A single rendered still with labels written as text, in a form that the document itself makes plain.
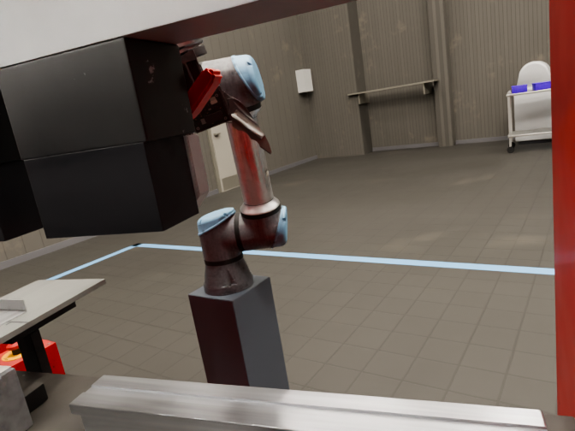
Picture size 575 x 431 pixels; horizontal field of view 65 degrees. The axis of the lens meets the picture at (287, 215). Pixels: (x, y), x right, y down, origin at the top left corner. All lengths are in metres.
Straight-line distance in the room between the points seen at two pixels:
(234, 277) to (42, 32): 0.97
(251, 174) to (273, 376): 0.65
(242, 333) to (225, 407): 0.82
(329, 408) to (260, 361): 0.94
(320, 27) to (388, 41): 1.52
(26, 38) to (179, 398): 0.39
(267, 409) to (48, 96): 0.37
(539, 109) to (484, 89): 1.42
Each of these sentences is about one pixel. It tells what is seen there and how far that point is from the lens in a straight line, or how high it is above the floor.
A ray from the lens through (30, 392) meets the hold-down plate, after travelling 0.84.
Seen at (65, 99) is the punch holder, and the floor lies 1.30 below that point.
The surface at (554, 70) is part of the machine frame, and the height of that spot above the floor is 1.26.
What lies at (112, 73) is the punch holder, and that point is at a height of 1.31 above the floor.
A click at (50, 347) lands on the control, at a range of 1.33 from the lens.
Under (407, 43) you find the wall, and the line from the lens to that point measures 10.47.
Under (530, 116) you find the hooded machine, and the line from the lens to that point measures 9.11.
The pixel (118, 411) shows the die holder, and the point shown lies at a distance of 0.58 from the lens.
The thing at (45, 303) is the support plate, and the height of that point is 1.00.
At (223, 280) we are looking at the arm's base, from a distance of 1.32.
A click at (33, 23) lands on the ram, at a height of 1.37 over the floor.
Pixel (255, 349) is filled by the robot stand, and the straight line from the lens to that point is 1.39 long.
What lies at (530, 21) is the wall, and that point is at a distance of 9.97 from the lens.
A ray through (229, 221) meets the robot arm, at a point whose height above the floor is 0.98.
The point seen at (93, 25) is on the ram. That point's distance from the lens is 0.43.
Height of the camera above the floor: 1.26
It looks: 13 degrees down
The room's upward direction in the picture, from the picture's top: 9 degrees counter-clockwise
